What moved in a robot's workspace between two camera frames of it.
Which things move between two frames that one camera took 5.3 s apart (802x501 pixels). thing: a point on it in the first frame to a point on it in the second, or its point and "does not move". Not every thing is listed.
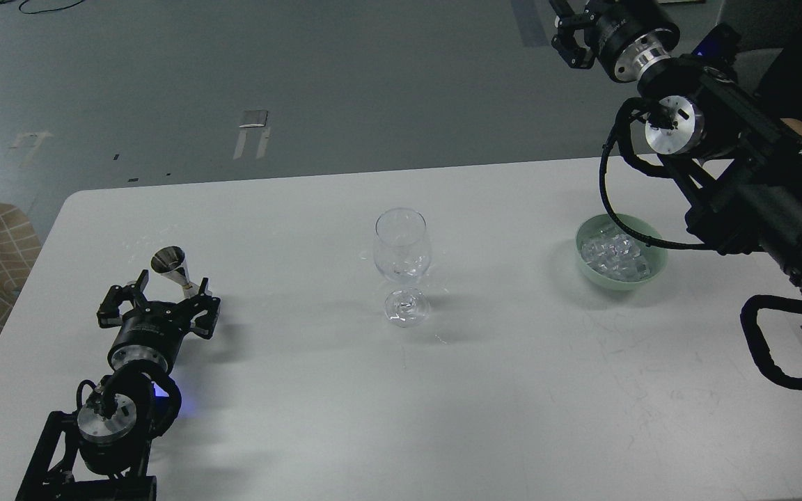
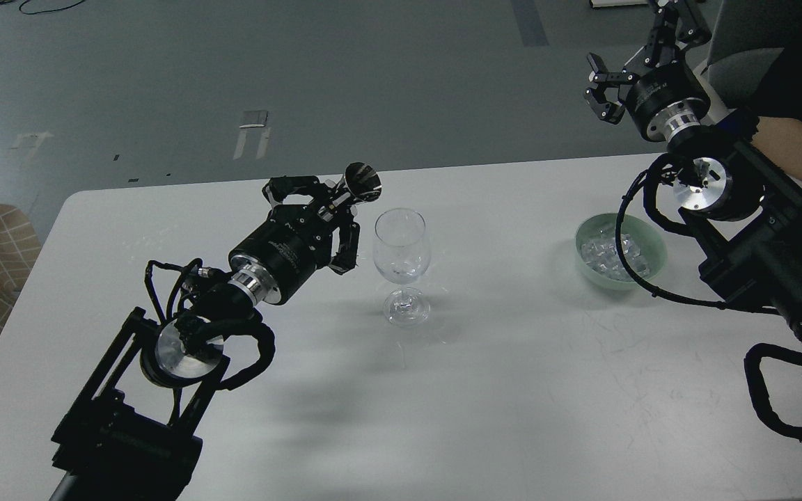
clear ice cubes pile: x=615 y=257 does not move
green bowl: x=610 y=257 does not move
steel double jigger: x=170 y=261 to x=363 y=181
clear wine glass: x=402 y=252 does not move
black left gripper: x=152 y=331 to x=279 y=253
